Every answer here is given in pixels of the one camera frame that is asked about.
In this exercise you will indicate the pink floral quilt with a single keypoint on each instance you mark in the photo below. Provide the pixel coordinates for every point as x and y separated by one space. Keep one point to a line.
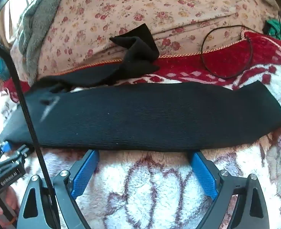
166 4

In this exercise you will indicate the grey fleece blanket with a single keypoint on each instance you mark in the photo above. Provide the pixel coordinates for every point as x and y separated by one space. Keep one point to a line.
40 23

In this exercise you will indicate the green yarn bundle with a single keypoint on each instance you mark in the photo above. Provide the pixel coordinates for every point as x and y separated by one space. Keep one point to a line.
275 26

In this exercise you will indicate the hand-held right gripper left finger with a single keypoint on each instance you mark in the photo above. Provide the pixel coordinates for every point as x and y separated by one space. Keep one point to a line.
83 175

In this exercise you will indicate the red and white plush blanket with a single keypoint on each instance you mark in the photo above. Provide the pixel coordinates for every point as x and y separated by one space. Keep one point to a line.
142 195

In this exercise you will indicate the person's left hand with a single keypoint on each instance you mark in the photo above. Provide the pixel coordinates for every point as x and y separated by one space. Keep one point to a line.
11 196

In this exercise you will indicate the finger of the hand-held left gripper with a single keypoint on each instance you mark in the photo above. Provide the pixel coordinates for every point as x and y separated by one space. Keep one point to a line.
4 146
22 150

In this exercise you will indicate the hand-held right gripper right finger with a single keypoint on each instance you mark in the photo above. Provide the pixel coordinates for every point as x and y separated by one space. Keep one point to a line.
202 171

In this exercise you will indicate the black pants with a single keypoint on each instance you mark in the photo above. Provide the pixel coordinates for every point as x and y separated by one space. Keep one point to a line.
142 119

